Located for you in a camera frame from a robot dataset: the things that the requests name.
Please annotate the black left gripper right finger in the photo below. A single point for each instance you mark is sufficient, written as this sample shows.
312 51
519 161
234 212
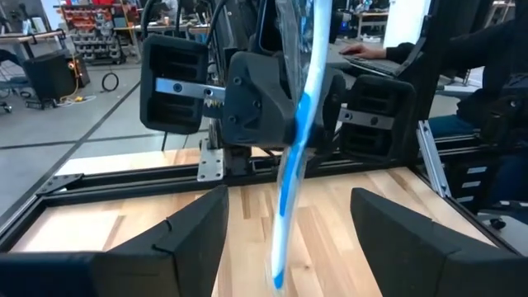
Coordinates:
404 247

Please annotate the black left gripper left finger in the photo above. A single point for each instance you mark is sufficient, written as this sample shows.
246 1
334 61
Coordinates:
177 247

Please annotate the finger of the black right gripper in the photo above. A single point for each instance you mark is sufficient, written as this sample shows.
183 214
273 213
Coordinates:
332 107
255 103

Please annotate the blue white toothbrush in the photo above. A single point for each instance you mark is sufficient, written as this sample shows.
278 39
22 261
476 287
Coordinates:
305 111

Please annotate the black laptop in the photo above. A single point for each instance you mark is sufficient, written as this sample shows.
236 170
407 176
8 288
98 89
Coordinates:
379 65

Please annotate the person's hand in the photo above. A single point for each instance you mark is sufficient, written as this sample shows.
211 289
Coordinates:
363 51

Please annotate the parts bin shelf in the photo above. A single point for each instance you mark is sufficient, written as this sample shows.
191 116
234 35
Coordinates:
95 37

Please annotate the black drawer cabinet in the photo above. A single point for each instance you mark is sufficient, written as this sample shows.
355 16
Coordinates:
453 181

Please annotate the silver aluminium strut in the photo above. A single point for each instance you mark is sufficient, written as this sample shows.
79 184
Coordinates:
431 156

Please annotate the black equipment case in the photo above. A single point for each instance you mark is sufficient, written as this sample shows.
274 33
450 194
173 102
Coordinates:
49 74

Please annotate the person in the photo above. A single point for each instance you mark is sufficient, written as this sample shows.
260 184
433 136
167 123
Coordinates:
486 53

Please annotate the silver mounting bracket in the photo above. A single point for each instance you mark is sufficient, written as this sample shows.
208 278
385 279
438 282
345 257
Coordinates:
210 165

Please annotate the black aluminium table frame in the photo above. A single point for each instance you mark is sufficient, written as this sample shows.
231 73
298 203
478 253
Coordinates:
123 181

